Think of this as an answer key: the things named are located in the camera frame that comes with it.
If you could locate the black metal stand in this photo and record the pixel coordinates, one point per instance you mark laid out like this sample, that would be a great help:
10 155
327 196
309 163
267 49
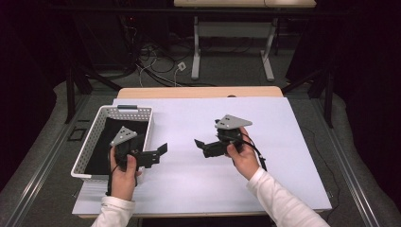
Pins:
70 94
329 101

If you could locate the white-legged desk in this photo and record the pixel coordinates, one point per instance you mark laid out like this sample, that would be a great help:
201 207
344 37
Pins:
195 47

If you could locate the white perforated plastic basket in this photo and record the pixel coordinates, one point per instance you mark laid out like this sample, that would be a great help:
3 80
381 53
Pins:
91 138

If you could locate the black sleeveless shirt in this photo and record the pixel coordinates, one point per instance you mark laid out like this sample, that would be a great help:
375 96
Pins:
101 151

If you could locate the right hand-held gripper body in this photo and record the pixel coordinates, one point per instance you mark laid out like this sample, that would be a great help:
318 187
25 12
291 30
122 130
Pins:
231 121

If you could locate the black floor socket frame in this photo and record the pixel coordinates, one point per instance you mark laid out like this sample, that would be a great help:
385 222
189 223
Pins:
77 134

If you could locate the aluminium floor rail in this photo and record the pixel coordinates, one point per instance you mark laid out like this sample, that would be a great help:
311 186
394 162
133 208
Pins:
349 170
36 181

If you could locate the person's right hand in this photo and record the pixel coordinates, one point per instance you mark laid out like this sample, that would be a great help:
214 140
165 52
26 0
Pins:
246 160

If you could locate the dark curtain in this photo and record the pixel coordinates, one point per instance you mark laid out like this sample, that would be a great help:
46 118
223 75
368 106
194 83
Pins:
369 78
28 78

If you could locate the person's left hand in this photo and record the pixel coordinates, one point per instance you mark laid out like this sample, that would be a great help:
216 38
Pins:
123 184

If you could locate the white power plug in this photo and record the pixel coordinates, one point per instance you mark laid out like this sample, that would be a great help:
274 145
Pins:
181 66

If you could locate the white table cover sheet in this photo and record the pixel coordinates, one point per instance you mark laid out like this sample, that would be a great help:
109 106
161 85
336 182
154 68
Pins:
283 157

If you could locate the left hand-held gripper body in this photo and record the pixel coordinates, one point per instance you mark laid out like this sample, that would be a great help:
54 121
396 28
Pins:
124 136

